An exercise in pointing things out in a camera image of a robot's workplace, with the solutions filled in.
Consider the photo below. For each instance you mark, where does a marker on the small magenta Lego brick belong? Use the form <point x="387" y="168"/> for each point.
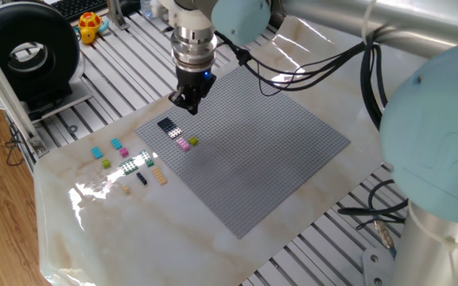
<point x="123" y="152"/>

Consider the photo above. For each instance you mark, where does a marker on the black pen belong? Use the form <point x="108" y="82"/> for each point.
<point x="167" y="29"/>

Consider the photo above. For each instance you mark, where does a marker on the pink Lego brick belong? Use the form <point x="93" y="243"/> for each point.
<point x="182" y="144"/>

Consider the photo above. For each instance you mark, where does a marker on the long tan Lego plate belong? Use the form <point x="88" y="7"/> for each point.
<point x="159" y="176"/>

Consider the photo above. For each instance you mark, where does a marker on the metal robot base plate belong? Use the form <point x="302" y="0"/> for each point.
<point x="374" y="266"/>

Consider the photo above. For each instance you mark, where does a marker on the square green Lego plate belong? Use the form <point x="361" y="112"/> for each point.
<point x="129" y="167"/>

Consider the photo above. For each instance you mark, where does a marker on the small tan Lego brick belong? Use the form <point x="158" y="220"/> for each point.
<point x="126" y="190"/>

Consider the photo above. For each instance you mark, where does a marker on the black keyboard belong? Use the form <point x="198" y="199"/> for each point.
<point x="78" y="7"/>

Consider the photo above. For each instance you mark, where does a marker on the yellow toy turtle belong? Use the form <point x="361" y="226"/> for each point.
<point x="89" y="24"/>

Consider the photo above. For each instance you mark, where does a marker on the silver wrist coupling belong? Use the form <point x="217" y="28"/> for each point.
<point x="193" y="47"/>

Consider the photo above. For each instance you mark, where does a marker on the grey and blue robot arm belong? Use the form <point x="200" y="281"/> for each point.
<point x="431" y="139"/>

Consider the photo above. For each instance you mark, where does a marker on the clear plastic bottle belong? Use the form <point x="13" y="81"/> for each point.
<point x="149" y="8"/>

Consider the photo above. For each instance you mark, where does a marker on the marble pattern table mat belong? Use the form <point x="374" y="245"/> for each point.
<point x="133" y="238"/>

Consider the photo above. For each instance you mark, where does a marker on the small lime Lego brick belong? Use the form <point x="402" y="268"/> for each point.
<point x="106" y="163"/>
<point x="193" y="141"/>

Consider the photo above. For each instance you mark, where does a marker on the black Lego plate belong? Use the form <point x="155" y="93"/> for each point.
<point x="166" y="124"/>

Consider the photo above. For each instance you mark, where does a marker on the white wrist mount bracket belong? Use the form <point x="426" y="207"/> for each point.
<point x="189" y="18"/>

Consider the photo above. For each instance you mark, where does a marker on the small black Lego brick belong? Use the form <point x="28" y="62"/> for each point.
<point x="141" y="178"/>

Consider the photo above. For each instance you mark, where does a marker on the grey Lego baseplate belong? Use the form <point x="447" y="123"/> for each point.
<point x="253" y="159"/>

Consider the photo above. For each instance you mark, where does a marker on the short aluminium frame post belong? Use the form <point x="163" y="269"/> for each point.
<point x="114" y="14"/>

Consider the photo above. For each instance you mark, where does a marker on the long green Lego plate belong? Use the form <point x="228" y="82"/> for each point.
<point x="148" y="161"/>

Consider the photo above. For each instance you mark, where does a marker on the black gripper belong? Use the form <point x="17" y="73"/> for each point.
<point x="191" y="79"/>

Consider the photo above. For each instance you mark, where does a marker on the cyan Lego brick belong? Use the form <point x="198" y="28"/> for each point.
<point x="97" y="153"/>
<point x="116" y="144"/>

